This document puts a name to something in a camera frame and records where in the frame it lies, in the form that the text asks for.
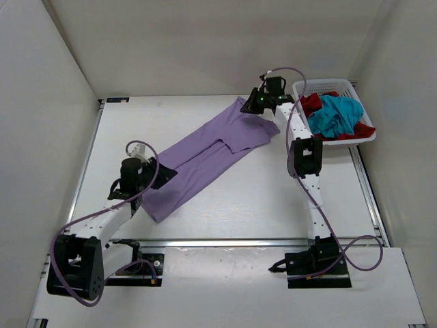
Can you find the teal t-shirt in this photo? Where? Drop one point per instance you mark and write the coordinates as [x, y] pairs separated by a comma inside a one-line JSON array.
[[338, 116]]

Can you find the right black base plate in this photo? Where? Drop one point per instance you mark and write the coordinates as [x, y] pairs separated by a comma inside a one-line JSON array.
[[305, 273]]

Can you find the white plastic basket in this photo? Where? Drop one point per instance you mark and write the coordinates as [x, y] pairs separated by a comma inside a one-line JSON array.
[[321, 86]]

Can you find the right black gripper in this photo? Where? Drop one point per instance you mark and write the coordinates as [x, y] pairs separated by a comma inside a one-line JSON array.
[[251, 107]]

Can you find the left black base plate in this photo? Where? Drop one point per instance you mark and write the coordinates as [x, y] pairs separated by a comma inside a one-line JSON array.
[[140, 275]]

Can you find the purple t-shirt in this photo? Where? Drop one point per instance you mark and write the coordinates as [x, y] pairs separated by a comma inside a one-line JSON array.
[[201, 157]]

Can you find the dark label sticker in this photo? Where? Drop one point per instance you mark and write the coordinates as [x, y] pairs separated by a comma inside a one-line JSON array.
[[117, 100]]

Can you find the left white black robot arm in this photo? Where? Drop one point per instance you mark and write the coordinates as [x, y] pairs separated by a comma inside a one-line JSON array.
[[82, 262]]

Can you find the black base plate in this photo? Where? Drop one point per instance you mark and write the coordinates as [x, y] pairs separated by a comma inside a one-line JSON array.
[[305, 273], [140, 275]]

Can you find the red t-shirt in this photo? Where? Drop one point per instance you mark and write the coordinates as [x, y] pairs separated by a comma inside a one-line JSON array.
[[313, 103]]

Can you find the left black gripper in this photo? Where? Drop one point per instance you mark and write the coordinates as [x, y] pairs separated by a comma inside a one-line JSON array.
[[166, 173]]

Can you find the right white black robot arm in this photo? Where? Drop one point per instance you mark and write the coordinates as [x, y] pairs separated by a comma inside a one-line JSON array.
[[304, 164]]

